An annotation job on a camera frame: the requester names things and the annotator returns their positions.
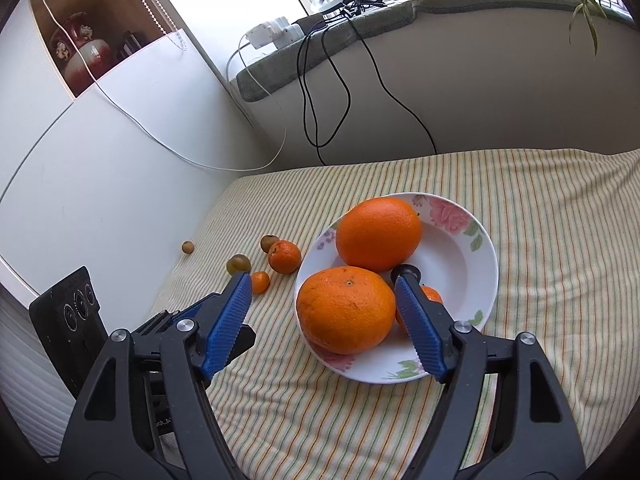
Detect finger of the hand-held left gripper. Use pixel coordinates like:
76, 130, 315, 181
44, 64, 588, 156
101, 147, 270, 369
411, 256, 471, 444
131, 308, 183, 335
225, 324, 257, 363

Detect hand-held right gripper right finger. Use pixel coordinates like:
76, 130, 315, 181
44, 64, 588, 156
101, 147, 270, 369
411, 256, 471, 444
394, 275, 587, 480

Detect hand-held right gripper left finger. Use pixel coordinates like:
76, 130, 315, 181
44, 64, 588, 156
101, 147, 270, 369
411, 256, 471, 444
56, 271, 253, 480

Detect small mandarin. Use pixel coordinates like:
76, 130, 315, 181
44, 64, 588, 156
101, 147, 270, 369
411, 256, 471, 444
268, 240, 302, 275
395, 285, 445, 337

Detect white floral plate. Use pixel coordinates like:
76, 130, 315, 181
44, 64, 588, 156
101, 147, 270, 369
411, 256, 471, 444
294, 191, 500, 386

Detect large orange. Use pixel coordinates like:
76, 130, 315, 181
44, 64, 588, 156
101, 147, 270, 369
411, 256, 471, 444
335, 197, 423, 274
295, 266, 397, 356

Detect striped tablecloth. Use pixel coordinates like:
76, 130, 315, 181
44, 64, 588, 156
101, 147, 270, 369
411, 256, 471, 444
150, 147, 640, 480

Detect white cabinet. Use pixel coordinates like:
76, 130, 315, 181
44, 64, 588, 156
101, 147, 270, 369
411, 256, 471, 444
0, 0, 261, 411

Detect red and white vase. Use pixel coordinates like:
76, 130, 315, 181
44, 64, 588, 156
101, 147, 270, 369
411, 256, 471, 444
49, 12, 113, 92

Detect dark books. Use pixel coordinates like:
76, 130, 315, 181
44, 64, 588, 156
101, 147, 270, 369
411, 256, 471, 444
116, 31, 151, 61

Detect white power adapter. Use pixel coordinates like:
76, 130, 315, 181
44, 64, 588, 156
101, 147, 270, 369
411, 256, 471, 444
275, 24, 307, 47
246, 19, 291, 51

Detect black power adapter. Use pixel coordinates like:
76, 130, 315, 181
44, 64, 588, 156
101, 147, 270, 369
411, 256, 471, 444
292, 14, 331, 33

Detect stone windowsill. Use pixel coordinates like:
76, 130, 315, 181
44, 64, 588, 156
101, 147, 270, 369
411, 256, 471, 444
415, 0, 626, 26

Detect white cable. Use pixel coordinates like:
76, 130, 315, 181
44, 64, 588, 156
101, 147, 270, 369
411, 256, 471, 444
35, 0, 288, 171

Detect black cable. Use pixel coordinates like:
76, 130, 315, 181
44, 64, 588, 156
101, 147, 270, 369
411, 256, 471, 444
297, 10, 351, 167
350, 12, 439, 156

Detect beaded blind cord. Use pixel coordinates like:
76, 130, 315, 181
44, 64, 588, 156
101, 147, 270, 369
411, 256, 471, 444
116, 0, 188, 53

